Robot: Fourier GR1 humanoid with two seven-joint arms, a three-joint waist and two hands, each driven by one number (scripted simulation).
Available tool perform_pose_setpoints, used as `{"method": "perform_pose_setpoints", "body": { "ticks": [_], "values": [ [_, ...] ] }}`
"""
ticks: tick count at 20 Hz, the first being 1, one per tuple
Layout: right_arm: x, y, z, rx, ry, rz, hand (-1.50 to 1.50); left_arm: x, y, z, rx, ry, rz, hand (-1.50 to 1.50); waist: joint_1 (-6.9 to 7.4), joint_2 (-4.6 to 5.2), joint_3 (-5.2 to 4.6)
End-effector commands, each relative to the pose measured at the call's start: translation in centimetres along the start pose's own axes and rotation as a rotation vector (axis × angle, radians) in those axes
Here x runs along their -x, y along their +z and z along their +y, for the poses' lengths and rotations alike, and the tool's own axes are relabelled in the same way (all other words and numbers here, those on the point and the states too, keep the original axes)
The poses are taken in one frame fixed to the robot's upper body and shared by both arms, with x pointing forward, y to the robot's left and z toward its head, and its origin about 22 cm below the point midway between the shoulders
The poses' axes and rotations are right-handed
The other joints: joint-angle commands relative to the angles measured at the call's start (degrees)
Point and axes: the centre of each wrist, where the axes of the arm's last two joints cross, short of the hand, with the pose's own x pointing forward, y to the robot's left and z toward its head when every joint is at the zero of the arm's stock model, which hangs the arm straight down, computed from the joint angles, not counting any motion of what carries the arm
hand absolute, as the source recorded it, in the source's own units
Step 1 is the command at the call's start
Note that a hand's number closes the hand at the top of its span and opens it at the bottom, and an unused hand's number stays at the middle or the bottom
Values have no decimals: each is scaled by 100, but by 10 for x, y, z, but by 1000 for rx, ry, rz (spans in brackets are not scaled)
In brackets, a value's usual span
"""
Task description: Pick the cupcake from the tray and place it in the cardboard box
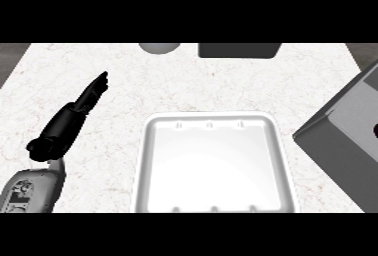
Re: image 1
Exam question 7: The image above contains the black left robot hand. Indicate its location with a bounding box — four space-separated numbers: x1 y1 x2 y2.
26 70 111 163

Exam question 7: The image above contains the grey box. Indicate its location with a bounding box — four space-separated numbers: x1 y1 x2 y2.
292 59 378 214

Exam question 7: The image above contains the white tray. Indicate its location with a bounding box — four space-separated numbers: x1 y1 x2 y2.
131 111 302 214

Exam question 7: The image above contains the grey round object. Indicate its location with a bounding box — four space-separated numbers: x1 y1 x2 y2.
138 43 182 55

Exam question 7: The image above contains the dark grey rectangular object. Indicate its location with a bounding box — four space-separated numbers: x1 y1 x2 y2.
197 43 284 60

